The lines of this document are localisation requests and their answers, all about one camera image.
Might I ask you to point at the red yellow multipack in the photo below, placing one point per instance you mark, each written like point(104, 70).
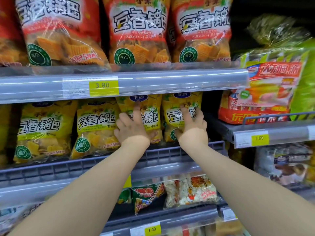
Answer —
point(265, 90)

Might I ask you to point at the person's left forearm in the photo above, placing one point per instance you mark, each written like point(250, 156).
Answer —
point(81, 194)

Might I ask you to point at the pale prawn cracker bag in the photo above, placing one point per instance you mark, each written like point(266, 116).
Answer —
point(199, 189)
point(172, 192)

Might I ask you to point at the green shrimp print bag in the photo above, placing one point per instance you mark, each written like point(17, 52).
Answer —
point(145, 196)

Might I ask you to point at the green blue bag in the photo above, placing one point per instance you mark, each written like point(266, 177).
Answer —
point(124, 196)

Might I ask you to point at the chocolate pie pack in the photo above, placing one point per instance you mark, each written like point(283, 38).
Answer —
point(285, 164)

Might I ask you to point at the green yellow bag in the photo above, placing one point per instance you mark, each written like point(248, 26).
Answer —
point(304, 90)

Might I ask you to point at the person's right forearm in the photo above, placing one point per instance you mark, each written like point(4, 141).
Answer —
point(251, 189)

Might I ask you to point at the grey store shelving unit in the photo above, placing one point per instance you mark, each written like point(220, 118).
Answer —
point(172, 81)

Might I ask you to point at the person's left hand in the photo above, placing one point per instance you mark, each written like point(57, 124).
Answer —
point(133, 130)

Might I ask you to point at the tan pastry pack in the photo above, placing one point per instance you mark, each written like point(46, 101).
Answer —
point(226, 228)

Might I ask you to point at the pale red noodle bag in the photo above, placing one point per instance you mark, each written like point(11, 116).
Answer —
point(192, 231)

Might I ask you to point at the row of yellow snack packets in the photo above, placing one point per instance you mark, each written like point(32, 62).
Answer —
point(46, 130)

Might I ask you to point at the person's right hand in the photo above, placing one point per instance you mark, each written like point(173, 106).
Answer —
point(193, 132)

